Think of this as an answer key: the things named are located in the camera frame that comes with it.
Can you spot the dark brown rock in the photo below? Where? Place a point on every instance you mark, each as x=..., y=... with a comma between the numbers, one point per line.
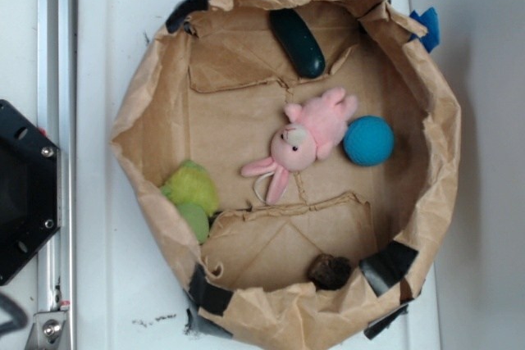
x=328, y=272

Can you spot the brown paper bag container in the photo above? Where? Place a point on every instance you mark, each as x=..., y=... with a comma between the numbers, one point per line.
x=214, y=92

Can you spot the pink plush bunny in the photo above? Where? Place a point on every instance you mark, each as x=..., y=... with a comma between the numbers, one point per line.
x=314, y=129

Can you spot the yellow green plush toy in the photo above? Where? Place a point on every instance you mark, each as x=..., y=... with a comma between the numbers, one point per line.
x=191, y=189

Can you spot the blue textured ball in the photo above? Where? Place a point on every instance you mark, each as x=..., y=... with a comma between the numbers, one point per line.
x=369, y=141

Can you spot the dark green oblong object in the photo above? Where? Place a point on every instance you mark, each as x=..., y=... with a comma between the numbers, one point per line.
x=298, y=42

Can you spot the black tape bottom left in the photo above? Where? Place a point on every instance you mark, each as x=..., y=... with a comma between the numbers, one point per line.
x=210, y=297

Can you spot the black tape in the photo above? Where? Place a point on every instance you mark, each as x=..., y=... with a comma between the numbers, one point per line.
x=181, y=12
x=210, y=297
x=386, y=268

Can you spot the black tape top left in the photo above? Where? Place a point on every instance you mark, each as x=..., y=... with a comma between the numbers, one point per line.
x=181, y=12

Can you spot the black tape bottom right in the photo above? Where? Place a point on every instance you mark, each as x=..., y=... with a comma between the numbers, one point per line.
x=386, y=268

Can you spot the blue tape piece right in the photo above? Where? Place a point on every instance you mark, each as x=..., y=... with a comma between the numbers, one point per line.
x=429, y=19

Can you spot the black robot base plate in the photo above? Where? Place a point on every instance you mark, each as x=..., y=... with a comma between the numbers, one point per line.
x=29, y=204

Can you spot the aluminium extrusion rail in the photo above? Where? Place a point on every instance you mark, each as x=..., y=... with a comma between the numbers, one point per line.
x=56, y=104

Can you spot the metal corner bracket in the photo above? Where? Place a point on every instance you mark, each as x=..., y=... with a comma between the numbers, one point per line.
x=49, y=331

